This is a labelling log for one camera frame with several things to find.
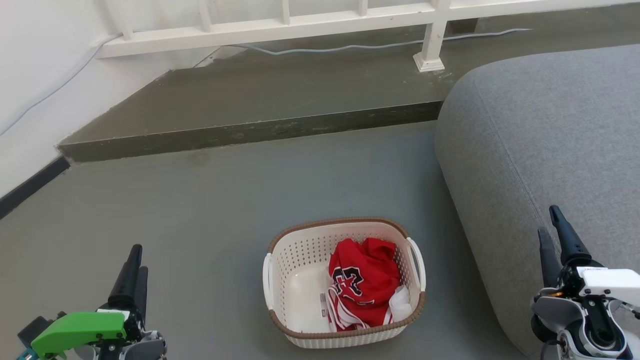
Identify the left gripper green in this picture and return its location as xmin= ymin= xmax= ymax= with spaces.
xmin=17 ymin=244 xmax=151 ymax=357

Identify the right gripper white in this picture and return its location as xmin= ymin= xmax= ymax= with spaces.
xmin=537 ymin=205 xmax=640 ymax=307

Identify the white perforated laundry basket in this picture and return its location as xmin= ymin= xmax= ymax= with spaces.
xmin=262 ymin=216 xmax=427 ymax=349

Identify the grey fabric sofa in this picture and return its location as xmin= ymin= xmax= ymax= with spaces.
xmin=434 ymin=44 xmax=640 ymax=357

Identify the black baseboard strip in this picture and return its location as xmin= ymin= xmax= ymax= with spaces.
xmin=0 ymin=156 xmax=71 ymax=220

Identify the white garment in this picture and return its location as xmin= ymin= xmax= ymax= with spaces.
xmin=387 ymin=285 xmax=414 ymax=324

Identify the red basketball jersey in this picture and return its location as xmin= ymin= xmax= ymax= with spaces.
xmin=327 ymin=238 xmax=402 ymax=332

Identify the raised grey concrete step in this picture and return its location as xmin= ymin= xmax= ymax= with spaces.
xmin=56 ymin=5 xmax=640 ymax=163

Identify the white wooden railing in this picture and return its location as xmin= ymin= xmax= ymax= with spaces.
xmin=95 ymin=0 xmax=640 ymax=73

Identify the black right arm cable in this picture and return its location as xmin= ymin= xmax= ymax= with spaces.
xmin=616 ymin=299 xmax=640 ymax=322

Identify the thin light grey cable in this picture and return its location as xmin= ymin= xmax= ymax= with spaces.
xmin=0 ymin=27 xmax=533 ymax=137

